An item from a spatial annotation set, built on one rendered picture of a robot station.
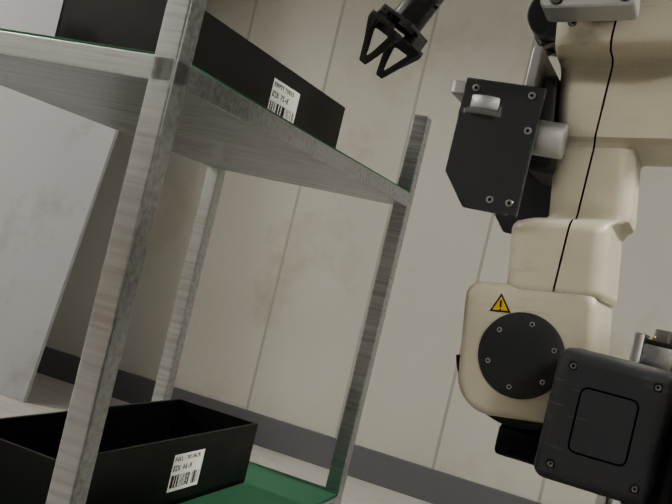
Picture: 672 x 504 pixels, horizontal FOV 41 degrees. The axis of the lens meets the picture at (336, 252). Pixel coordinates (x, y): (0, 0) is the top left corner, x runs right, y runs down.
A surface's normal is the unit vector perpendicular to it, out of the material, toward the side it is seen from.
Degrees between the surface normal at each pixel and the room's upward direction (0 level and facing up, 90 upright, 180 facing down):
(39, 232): 82
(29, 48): 90
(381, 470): 90
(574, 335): 90
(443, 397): 90
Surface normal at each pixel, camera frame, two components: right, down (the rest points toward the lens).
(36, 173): -0.31, -0.24
